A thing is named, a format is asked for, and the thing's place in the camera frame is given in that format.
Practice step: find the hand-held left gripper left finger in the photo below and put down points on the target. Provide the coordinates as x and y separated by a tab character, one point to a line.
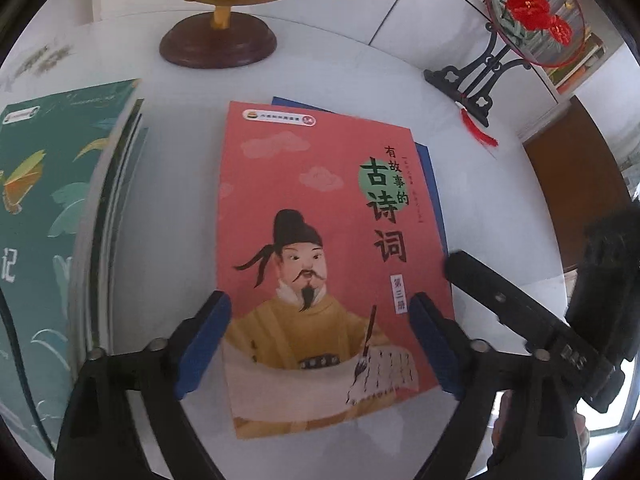
205	345

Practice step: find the pink poet cover book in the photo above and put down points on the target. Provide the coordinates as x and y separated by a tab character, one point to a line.
325	185

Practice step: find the yellow desk globe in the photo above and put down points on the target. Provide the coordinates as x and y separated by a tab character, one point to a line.
220	40

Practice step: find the red tassel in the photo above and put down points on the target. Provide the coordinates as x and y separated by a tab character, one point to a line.
482	135

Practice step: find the person's right hand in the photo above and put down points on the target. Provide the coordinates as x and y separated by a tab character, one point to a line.
580	435

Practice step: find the row of white and blue books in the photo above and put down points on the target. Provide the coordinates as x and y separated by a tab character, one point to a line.
575	70

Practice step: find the brown wooden panel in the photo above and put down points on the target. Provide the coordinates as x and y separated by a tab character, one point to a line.
575	185

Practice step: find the teal leaf cover book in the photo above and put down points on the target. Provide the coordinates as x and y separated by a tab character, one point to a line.
55	170

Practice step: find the blue book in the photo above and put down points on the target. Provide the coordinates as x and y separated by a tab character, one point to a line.
431	200

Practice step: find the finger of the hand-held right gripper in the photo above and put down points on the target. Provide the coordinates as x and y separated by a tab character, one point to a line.
500	300

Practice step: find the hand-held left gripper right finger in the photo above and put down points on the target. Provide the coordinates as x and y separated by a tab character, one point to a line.
440	355

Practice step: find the round embroidered fan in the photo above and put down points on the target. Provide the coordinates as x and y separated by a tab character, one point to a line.
530	10

